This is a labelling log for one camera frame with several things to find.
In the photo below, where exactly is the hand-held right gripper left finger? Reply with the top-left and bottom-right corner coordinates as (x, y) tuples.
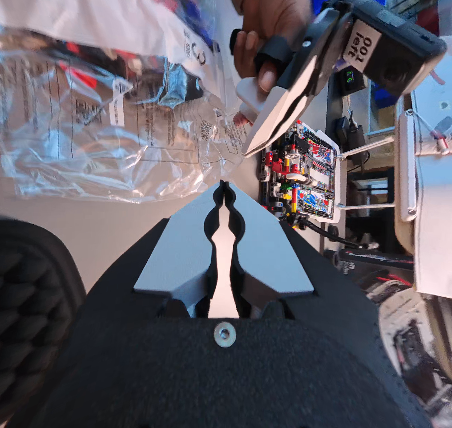
(133, 182), (225, 317)

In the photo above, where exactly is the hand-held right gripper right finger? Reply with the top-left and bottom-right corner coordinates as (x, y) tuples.
(226, 182), (315, 312)

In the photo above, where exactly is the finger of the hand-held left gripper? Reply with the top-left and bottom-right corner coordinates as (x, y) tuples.
(246, 94), (315, 157)
(241, 86), (294, 156)

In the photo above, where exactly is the lego car chassis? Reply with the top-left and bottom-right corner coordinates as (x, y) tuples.
(259, 122), (318, 231)

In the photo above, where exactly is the clear bag of lego parts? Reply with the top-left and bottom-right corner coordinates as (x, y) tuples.
(0, 0), (255, 204)

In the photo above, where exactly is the lego instruction booklet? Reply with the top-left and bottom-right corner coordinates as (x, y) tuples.
(411, 36), (452, 299)

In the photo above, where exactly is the black lego set box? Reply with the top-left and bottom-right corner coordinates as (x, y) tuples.
(334, 248), (452, 418)

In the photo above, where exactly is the person's left hand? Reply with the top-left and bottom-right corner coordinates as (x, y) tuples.
(221, 0), (313, 93)

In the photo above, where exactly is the black power adapter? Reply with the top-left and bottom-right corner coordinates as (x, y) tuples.
(335, 117), (367, 157)

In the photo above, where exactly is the black power bank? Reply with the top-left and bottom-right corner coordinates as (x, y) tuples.
(339, 69), (368, 97)

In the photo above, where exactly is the metal rod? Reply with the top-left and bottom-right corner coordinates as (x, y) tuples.
(335, 202), (396, 210)
(337, 137), (394, 160)

